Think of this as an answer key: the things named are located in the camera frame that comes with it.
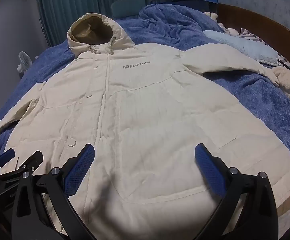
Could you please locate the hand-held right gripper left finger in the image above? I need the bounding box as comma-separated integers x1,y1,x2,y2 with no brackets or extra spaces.
11,144,96,240

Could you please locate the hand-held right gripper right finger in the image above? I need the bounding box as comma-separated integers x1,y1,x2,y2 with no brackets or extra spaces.
194,143,279,240

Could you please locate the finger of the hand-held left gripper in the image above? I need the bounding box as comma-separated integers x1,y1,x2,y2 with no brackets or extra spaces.
0,148,16,178
0,150,44,180

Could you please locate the cream hooded jacket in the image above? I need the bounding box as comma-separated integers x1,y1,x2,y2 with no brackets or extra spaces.
0,12,290,240

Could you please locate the blue fleece blanket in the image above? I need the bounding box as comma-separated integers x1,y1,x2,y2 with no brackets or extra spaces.
0,4,290,240

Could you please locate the white standing fan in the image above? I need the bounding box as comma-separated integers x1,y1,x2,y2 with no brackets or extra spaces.
17,51,33,74

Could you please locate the light blue pillow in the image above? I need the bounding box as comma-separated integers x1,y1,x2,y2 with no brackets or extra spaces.
202,30,279,64

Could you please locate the striped pillow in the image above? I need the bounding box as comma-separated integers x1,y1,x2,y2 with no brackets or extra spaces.
220,22,290,73

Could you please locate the brown wooden headboard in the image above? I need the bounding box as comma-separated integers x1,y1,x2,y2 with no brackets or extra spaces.
216,3,290,60

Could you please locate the white plush toy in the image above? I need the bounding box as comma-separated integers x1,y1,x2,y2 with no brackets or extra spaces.
204,11,219,22

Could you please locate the teal curtain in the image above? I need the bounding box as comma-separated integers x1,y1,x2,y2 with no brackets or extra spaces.
36,0,158,48

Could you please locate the teal office chair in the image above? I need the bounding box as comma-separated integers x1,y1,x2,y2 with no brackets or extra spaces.
111,0,142,19

